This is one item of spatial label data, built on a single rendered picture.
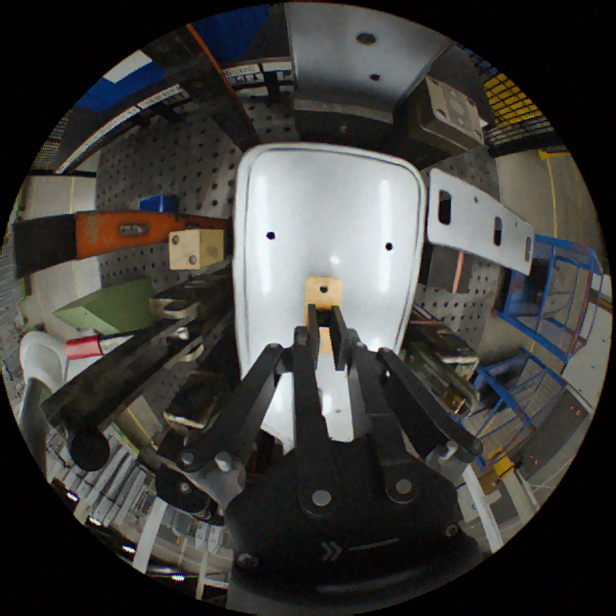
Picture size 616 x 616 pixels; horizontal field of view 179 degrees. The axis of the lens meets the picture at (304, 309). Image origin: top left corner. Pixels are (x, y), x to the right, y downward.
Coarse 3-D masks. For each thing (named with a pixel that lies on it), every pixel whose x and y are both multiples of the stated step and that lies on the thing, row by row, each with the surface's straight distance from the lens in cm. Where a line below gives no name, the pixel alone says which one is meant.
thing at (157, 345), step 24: (144, 336) 18; (192, 336) 22; (96, 360) 17; (120, 360) 16; (144, 360) 18; (168, 360) 19; (72, 384) 16; (96, 384) 15; (120, 384) 17; (144, 384) 17; (48, 408) 16; (72, 408) 15; (96, 408) 17; (120, 408) 17; (72, 432) 13; (96, 432) 13; (72, 456) 13; (96, 456) 14
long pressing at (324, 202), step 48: (288, 144) 24; (336, 144) 25; (240, 192) 23; (288, 192) 22; (336, 192) 22; (384, 192) 24; (240, 240) 22; (288, 240) 21; (336, 240) 22; (384, 240) 23; (240, 288) 23; (288, 288) 22; (384, 288) 24; (240, 336) 25; (288, 336) 24; (384, 336) 26; (288, 384) 29; (336, 384) 29; (288, 432) 39; (336, 432) 39
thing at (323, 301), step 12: (312, 276) 20; (312, 288) 20; (336, 288) 21; (312, 300) 21; (324, 300) 21; (336, 300) 21; (324, 312) 20; (324, 324) 20; (324, 336) 22; (324, 348) 22
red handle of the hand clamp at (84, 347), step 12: (96, 336) 23; (108, 336) 23; (120, 336) 22; (132, 336) 21; (168, 336) 21; (180, 336) 20; (72, 348) 25; (84, 348) 24; (96, 348) 23; (108, 348) 23
